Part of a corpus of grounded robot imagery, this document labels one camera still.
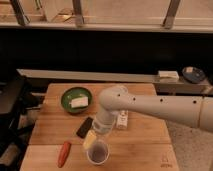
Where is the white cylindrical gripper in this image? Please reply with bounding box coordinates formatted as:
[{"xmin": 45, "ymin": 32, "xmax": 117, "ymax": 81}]
[{"xmin": 83, "ymin": 112, "xmax": 115, "ymax": 150}]

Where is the white block in bowl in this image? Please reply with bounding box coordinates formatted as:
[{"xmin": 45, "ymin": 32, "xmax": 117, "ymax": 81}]
[{"xmin": 71, "ymin": 97, "xmax": 89, "ymax": 108}]

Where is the white box on ledge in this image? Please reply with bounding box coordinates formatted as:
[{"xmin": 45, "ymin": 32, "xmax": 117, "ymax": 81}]
[{"xmin": 158, "ymin": 71, "xmax": 179, "ymax": 80}]

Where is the orange carrot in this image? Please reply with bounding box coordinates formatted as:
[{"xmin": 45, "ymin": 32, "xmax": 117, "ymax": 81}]
[{"xmin": 57, "ymin": 141, "xmax": 71, "ymax": 168}]

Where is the dark blue plate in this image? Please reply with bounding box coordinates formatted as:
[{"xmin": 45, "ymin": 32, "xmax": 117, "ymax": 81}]
[{"xmin": 182, "ymin": 66, "xmax": 206, "ymax": 84}]

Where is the green bowl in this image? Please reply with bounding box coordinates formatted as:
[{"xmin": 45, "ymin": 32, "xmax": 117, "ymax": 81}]
[{"xmin": 61, "ymin": 87, "xmax": 92, "ymax": 115}]

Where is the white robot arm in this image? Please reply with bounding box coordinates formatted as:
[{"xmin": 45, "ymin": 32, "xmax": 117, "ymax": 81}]
[{"xmin": 83, "ymin": 86, "xmax": 213, "ymax": 150}]

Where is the black rectangular block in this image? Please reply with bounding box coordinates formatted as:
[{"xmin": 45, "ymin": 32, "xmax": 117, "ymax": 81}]
[{"xmin": 76, "ymin": 117, "xmax": 93, "ymax": 138}]

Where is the white squeeze bottle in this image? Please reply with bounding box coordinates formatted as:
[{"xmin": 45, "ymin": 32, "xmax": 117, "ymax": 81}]
[{"xmin": 116, "ymin": 110, "xmax": 128, "ymax": 130}]

